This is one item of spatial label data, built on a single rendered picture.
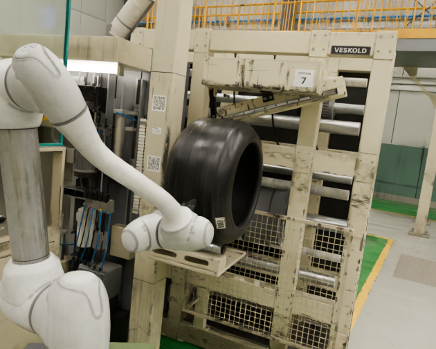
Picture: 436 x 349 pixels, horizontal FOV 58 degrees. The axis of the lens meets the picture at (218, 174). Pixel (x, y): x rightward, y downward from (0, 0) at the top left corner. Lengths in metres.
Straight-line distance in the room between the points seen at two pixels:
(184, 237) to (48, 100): 0.53
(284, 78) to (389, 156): 8.97
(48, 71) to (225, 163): 0.83
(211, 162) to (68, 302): 0.79
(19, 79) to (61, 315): 0.58
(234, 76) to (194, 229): 1.06
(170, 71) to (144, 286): 1.07
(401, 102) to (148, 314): 9.53
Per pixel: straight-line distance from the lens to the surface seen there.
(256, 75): 2.02
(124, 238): 1.27
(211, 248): 1.77
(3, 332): 1.92
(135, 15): 2.46
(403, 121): 10.90
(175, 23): 1.95
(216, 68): 2.10
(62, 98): 1.03
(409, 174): 10.81
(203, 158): 1.61
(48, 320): 1.16
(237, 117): 2.17
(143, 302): 2.14
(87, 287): 1.11
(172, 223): 1.18
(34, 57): 1.02
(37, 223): 1.21
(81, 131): 1.07
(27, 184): 1.18
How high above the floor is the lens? 1.45
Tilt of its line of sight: 7 degrees down
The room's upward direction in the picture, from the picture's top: 6 degrees clockwise
